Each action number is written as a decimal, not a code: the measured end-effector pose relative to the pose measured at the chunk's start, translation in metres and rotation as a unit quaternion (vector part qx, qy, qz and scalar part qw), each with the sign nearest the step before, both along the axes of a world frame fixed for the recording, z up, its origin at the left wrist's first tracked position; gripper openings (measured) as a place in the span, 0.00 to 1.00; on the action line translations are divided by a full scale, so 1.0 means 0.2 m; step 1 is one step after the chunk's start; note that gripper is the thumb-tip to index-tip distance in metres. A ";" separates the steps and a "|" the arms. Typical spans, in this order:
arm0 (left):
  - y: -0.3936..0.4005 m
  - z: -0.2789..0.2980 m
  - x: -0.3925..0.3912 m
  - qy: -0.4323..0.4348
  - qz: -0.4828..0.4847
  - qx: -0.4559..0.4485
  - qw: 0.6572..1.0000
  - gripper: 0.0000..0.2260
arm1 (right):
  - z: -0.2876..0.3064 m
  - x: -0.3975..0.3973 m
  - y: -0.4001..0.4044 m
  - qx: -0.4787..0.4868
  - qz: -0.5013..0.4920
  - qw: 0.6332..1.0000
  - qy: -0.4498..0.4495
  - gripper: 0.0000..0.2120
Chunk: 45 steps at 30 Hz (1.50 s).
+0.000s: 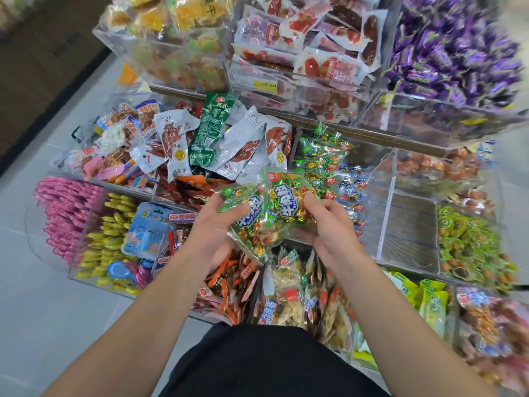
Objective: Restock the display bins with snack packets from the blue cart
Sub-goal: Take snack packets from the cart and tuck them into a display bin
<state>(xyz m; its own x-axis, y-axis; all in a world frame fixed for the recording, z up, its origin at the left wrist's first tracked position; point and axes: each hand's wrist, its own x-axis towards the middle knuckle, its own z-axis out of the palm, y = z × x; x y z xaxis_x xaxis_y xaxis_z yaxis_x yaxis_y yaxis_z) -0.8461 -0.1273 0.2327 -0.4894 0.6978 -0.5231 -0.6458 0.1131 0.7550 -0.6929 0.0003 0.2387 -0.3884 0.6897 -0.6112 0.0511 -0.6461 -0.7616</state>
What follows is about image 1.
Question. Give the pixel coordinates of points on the person's left hand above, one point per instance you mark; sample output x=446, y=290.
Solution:
x=211, y=235

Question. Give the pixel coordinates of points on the person's right hand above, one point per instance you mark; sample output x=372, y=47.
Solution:
x=335, y=235

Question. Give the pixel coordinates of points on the row of blue beef packets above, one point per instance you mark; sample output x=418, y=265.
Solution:
x=355, y=190

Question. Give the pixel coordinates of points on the large handful green snack packets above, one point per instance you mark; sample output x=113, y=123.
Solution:
x=269, y=206

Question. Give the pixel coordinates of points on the clear acrylic snack shelves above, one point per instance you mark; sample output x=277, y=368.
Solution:
x=409, y=227

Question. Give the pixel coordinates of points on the row of green beef packets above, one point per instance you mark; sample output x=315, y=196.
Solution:
x=322, y=157

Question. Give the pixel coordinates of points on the person's left forearm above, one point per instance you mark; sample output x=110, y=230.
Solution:
x=132, y=335

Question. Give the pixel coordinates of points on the person's right forearm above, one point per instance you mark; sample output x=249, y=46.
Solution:
x=405, y=335

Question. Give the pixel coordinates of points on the person's black clothing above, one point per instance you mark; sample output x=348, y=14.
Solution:
x=273, y=364

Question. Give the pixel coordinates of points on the pile of red brown packets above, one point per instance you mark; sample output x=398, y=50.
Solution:
x=175, y=240

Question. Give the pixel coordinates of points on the pile of dark orange packets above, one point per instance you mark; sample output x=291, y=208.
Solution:
x=186, y=190

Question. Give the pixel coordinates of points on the blue toy candy packet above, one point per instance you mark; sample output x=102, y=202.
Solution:
x=145, y=231

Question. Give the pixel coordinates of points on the pile of beige packets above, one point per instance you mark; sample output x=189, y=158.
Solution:
x=289, y=301

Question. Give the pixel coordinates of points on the pile of white meat packets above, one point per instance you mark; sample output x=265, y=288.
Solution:
x=248, y=144

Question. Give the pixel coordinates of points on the green vacuum packet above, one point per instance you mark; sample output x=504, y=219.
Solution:
x=211, y=128

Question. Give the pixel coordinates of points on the pile of yellow candies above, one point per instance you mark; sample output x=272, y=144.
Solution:
x=103, y=244

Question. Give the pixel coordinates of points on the pile of lime green packets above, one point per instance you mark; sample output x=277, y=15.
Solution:
x=426, y=306

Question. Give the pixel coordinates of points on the pile of orange brown packets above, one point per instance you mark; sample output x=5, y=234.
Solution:
x=450, y=165

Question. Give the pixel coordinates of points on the pile of green egg packets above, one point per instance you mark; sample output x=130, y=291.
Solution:
x=471, y=244

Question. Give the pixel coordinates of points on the pile of assorted small packets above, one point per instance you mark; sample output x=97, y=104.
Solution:
x=112, y=136

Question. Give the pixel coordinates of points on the pile of pink candy sticks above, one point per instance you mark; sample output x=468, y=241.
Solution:
x=66, y=215

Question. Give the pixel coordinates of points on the pile of red sausage packets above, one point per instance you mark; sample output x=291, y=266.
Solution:
x=331, y=66

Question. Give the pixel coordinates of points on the pile of pink-label meat packets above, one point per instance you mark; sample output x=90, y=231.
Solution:
x=496, y=335

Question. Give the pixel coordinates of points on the pile of purple candies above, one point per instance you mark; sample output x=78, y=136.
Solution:
x=446, y=53

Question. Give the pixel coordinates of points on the pile of yellow packets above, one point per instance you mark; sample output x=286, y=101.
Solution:
x=194, y=12

